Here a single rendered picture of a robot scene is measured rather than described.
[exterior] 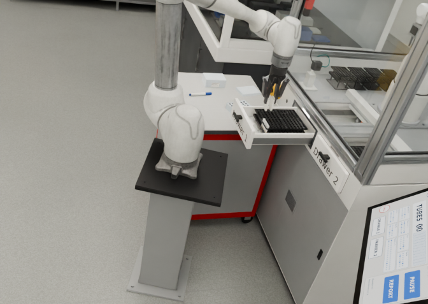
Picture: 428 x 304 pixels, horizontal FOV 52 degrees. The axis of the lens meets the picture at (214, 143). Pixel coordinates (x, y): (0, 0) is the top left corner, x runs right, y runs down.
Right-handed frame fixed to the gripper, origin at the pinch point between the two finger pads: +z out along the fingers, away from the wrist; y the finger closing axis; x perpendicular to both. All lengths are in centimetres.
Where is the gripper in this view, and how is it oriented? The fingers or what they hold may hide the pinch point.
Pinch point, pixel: (269, 103)
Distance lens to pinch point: 208.1
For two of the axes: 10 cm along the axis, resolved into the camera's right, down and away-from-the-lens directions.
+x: -2.4, -6.0, 7.7
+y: 9.6, -0.1, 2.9
